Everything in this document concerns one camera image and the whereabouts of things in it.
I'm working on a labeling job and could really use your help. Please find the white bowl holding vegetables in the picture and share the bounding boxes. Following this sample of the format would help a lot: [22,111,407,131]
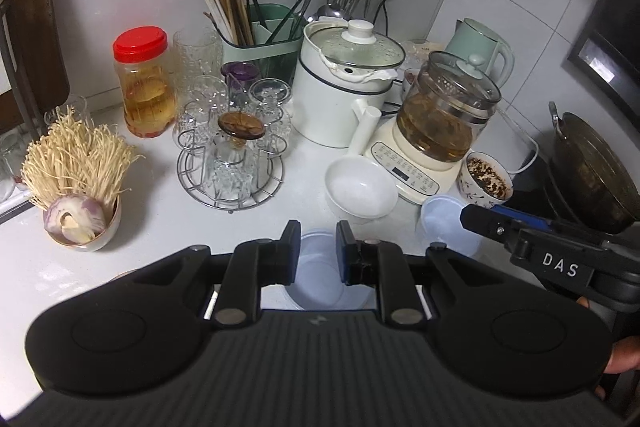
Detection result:
[42,194,123,253]

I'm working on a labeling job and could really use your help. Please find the white power cable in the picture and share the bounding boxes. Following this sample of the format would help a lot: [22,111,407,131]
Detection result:
[500,117,540,178]

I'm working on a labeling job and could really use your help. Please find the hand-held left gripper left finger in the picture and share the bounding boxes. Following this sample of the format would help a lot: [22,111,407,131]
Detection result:
[112,220,302,327]

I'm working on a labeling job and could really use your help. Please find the amber glass cup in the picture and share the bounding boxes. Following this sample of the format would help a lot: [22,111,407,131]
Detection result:
[217,111,267,142]

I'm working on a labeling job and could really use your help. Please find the clear drinking glass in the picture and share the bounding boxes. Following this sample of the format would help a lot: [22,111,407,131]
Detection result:
[0,132,21,202]
[44,96,91,128]

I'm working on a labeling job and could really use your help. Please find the red-lid plastic jar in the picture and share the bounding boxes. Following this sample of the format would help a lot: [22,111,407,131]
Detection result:
[112,27,177,138]

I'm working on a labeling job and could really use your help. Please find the wire rack of glass cups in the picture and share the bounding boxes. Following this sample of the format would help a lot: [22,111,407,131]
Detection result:
[172,74,293,202]

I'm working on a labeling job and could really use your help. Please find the enoki mushroom bunch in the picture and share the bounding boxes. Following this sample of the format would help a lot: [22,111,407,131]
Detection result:
[20,106,146,212]

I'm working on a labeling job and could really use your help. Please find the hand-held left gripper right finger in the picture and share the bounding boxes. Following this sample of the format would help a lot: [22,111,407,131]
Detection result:
[335,220,551,327]

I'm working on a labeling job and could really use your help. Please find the brown wooden cutting board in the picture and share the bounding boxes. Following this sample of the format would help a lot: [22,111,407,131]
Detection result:
[0,0,71,122]

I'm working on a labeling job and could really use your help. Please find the pale blue plastic bowl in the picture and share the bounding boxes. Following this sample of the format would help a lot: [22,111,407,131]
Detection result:
[285,231,377,312]
[419,194,483,258]

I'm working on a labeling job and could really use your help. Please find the black stove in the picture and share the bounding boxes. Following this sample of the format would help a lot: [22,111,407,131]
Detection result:
[505,167,640,248]

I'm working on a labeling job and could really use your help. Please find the black chopsticks bundle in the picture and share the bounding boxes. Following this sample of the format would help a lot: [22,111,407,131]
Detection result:
[242,0,321,45]

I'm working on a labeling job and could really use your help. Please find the bundle of wooden chopsticks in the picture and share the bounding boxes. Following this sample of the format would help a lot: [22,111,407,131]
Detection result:
[201,0,256,48]

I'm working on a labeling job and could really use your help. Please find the black power cables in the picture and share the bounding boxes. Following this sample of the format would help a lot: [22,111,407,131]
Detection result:
[362,0,418,40]

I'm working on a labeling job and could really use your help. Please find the white electric cooking pot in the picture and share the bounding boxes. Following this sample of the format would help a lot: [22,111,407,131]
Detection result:
[291,19,406,152]

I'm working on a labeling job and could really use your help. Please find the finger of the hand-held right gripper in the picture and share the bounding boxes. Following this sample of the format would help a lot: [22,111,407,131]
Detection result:
[460,204,531,258]
[492,205,556,232]

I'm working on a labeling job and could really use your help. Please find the person's right hand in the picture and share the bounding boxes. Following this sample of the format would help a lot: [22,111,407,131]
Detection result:
[594,332,640,401]

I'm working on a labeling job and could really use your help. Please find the white ceramic bowl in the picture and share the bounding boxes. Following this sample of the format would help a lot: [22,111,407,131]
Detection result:
[324,156,398,224]

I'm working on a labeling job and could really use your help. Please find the halved purple onion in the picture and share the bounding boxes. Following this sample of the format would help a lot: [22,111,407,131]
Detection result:
[44,196,108,244]

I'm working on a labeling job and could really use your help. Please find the pale green electric kettle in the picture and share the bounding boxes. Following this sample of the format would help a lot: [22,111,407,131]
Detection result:
[444,18,516,88]

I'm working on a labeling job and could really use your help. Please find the dark metal wok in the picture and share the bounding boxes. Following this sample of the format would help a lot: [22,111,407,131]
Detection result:
[547,102,640,235]

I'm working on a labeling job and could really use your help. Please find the small white cup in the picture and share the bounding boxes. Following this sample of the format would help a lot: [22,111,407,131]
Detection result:
[400,68,423,102]

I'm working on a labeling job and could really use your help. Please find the glass health kettle cream base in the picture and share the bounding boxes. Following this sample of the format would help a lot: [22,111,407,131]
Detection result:
[361,51,502,206]

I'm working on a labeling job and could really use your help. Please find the green utensil holder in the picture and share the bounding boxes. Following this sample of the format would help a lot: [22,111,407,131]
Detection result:
[220,3,313,80]

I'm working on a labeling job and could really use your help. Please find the black kitchen appliance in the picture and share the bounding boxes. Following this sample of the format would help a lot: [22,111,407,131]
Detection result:
[567,0,640,132]

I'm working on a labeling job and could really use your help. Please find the black metal dish rack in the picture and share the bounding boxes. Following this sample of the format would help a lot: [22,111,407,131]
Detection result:
[0,0,36,142]

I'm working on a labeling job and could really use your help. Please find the patterned bowl of grains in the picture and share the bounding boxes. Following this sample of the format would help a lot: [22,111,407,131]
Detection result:
[457,151,515,208]

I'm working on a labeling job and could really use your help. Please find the purple glass cup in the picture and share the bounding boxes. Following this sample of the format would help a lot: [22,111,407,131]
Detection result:
[221,61,261,108]

